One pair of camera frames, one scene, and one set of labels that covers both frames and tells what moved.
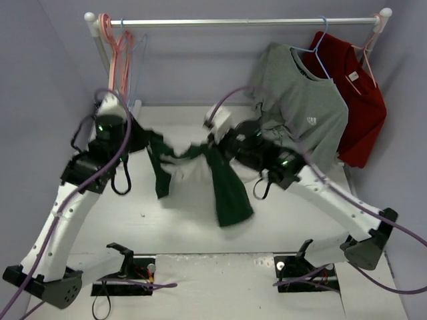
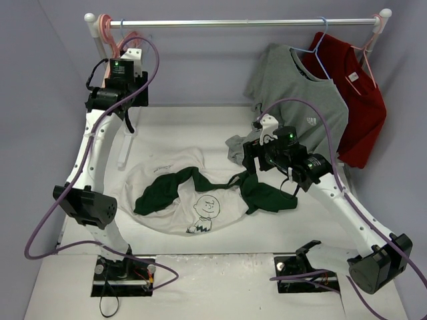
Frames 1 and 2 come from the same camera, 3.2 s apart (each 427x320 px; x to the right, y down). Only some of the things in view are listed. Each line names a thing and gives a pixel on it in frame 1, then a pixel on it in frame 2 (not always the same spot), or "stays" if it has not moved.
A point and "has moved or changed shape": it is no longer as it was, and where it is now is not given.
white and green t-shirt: (198, 177) has moved or changed shape
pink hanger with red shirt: (364, 49) stays
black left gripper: (141, 139) → (142, 89)
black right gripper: (221, 141) → (249, 153)
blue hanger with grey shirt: (315, 50) stays
